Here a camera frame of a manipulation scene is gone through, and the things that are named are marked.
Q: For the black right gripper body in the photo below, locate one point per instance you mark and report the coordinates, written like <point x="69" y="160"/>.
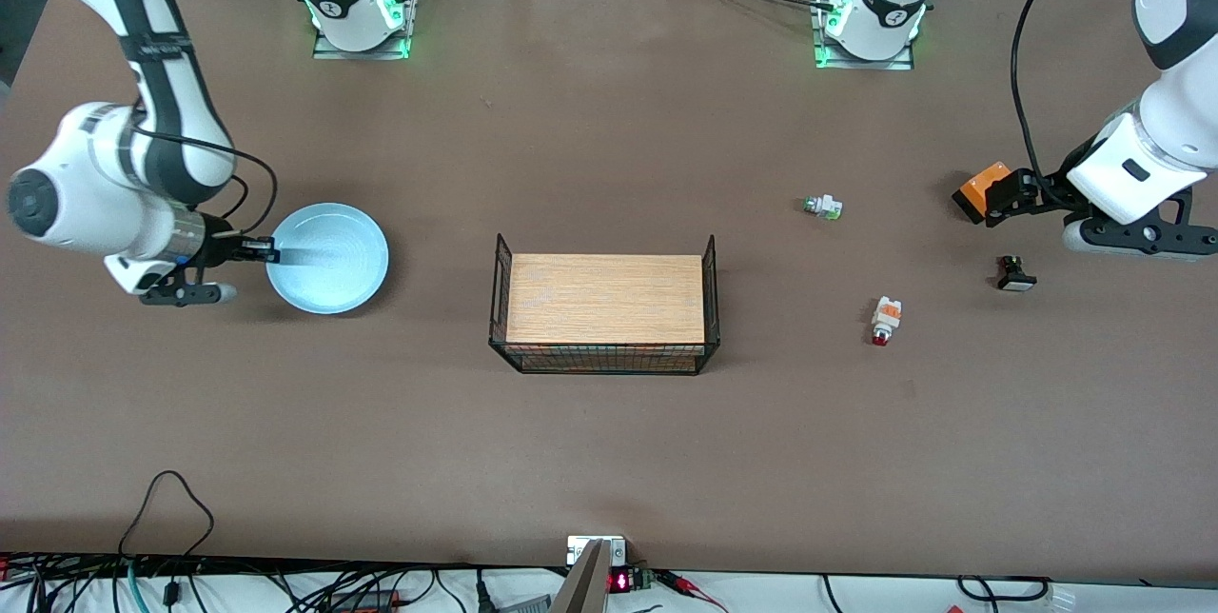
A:
<point x="218" y="249"/>

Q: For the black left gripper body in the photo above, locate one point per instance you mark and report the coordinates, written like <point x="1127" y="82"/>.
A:
<point x="1050" y="188"/>

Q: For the orange box-shaped part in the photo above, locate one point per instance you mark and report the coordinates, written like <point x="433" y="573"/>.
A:
<point x="978" y="185"/>

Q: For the light blue round plate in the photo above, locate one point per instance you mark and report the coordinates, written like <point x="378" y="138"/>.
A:
<point x="333" y="275"/>

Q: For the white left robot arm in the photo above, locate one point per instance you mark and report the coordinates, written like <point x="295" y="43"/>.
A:
<point x="1175" y="128"/>

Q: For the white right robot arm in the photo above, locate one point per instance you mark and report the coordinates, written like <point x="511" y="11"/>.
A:
<point x="90" y="175"/>

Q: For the black push button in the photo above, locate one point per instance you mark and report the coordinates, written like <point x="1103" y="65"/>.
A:
<point x="1014" y="275"/>

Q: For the red push button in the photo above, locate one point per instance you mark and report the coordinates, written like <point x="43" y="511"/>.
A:
<point x="886" y="316"/>

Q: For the green push button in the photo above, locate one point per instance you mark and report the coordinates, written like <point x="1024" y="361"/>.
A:
<point x="824" y="207"/>

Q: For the small white box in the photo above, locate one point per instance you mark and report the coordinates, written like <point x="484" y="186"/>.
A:
<point x="582" y="546"/>

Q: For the red digit display module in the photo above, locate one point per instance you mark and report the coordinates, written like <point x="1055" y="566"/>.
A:
<point x="623" y="582"/>

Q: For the red clip lead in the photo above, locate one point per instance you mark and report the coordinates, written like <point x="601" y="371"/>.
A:
<point x="693" y="586"/>

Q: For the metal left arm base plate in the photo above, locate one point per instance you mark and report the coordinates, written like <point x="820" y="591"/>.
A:
<point x="823" y="56"/>

